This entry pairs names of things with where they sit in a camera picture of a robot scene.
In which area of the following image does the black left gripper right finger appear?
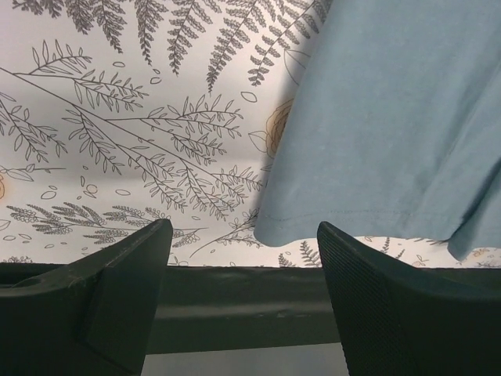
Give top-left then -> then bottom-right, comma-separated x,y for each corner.
317,222 -> 500,375

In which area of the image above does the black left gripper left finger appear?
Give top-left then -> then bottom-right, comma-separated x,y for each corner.
1,219 -> 173,375

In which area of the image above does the blue t shirt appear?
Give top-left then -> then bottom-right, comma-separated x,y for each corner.
254,1 -> 500,260

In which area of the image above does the aluminium table frame rail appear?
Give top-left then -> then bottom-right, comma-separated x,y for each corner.
146,266 -> 340,355

